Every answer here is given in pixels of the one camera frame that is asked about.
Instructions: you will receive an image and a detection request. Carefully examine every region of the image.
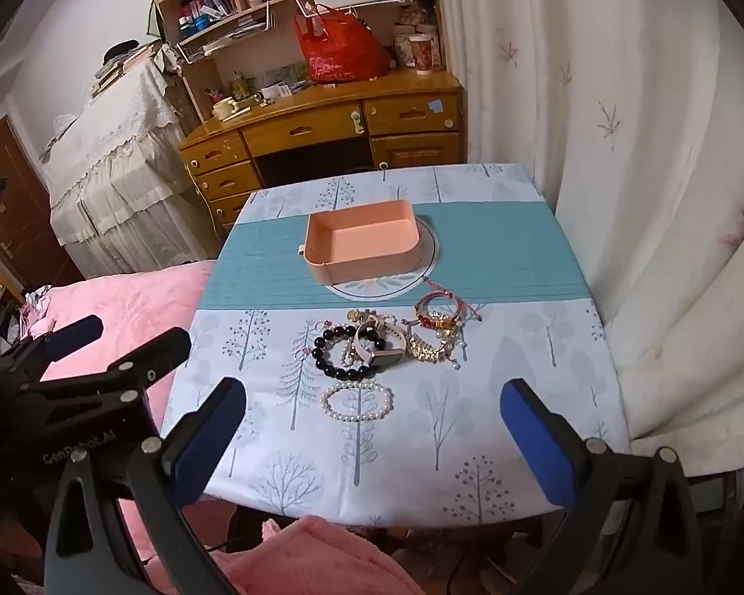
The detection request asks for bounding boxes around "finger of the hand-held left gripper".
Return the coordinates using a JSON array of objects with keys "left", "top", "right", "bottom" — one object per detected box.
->
[
  {"left": 18, "top": 326, "right": 192, "bottom": 415},
  {"left": 0, "top": 315, "right": 104, "bottom": 379}
]

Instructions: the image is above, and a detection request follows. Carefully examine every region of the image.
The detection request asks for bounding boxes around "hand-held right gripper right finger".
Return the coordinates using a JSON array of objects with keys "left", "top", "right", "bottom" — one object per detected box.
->
[{"left": 500, "top": 378, "right": 701, "bottom": 595}]

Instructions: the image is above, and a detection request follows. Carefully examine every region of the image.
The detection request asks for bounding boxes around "pink fleece blanket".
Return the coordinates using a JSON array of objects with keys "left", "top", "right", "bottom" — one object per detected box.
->
[{"left": 21, "top": 259, "right": 426, "bottom": 595}]

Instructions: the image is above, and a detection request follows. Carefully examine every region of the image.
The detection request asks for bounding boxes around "pink strap wristwatch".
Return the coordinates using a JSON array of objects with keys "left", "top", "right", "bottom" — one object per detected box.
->
[{"left": 353, "top": 316, "right": 410, "bottom": 376}]

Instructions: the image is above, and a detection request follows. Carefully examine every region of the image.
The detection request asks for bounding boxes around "stack of flat books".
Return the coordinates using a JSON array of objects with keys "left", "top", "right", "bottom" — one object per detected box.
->
[{"left": 90, "top": 40, "right": 162, "bottom": 97}]

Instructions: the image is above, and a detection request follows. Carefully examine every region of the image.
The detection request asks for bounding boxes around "red string bracelet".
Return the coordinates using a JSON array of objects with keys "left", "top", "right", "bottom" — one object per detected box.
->
[{"left": 414, "top": 279, "right": 486, "bottom": 329}]

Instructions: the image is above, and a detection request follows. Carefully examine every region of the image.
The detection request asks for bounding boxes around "small charm bracelet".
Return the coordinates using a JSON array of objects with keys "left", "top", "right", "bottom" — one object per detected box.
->
[{"left": 344, "top": 308, "right": 398, "bottom": 329}]

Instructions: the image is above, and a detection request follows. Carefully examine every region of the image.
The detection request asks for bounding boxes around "gold rhinestone bracelet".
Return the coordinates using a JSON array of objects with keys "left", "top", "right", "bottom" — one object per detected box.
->
[{"left": 403, "top": 322, "right": 469, "bottom": 369}]

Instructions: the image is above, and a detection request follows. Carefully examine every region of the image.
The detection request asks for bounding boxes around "white pearl bracelet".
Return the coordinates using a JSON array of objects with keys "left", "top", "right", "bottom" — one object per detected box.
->
[{"left": 320, "top": 381, "right": 394, "bottom": 423}]

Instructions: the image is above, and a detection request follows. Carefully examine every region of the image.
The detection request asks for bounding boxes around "red plastic bag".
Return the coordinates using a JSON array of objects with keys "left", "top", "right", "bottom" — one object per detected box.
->
[{"left": 293, "top": 3, "right": 391, "bottom": 84}]

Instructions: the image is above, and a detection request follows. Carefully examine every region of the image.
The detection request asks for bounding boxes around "white wire rack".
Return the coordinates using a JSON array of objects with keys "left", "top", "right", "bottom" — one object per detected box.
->
[{"left": 177, "top": 0, "right": 280, "bottom": 66}]

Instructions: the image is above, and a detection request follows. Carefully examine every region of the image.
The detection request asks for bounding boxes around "white lace furniture cover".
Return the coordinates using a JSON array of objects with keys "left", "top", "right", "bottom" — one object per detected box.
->
[{"left": 40, "top": 43, "right": 224, "bottom": 280}]

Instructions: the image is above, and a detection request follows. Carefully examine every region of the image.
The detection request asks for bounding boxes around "floral paper cup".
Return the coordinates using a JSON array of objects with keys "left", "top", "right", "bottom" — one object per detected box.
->
[{"left": 407, "top": 34, "right": 435, "bottom": 75}]

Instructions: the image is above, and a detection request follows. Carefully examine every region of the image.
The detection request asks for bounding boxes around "row of colourful small books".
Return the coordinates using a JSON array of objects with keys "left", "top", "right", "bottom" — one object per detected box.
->
[{"left": 177, "top": 0, "right": 237, "bottom": 38}]

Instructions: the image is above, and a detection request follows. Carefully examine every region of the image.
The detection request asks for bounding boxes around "pink plastic tray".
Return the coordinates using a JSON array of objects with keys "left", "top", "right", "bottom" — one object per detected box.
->
[{"left": 298, "top": 199, "right": 426, "bottom": 286}]

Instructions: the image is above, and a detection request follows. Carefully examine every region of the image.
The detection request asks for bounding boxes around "wooden desk with drawers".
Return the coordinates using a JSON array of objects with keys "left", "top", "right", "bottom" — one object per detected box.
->
[{"left": 179, "top": 69, "right": 467, "bottom": 230}]

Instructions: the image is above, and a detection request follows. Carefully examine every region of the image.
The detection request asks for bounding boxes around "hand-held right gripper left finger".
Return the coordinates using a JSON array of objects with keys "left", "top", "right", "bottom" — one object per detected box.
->
[{"left": 43, "top": 377, "right": 248, "bottom": 595}]

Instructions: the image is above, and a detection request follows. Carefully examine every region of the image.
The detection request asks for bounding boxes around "white leaf print curtain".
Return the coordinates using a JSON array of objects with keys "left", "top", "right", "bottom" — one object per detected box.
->
[{"left": 437, "top": 0, "right": 744, "bottom": 484}]

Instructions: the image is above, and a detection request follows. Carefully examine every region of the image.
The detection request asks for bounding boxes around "tree print tablecloth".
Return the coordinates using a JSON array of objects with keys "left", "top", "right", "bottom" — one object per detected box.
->
[{"left": 158, "top": 163, "right": 633, "bottom": 528}]

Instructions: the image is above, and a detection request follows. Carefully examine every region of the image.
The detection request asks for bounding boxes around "white cable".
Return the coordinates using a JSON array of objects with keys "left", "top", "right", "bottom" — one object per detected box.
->
[{"left": 186, "top": 161, "right": 224, "bottom": 227}]

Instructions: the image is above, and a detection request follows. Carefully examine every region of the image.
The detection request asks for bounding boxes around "pile of small paper boxes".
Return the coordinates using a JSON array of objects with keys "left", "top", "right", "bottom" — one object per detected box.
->
[{"left": 257, "top": 65, "right": 311, "bottom": 100}]

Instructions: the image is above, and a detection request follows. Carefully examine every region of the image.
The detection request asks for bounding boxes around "brown wooden door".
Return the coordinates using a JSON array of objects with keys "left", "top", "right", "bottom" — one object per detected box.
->
[{"left": 0, "top": 118, "right": 81, "bottom": 323}]

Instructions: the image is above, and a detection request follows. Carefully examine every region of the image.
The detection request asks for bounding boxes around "black bead bracelet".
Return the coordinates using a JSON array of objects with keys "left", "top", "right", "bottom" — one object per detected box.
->
[{"left": 313, "top": 322, "right": 388, "bottom": 382}]

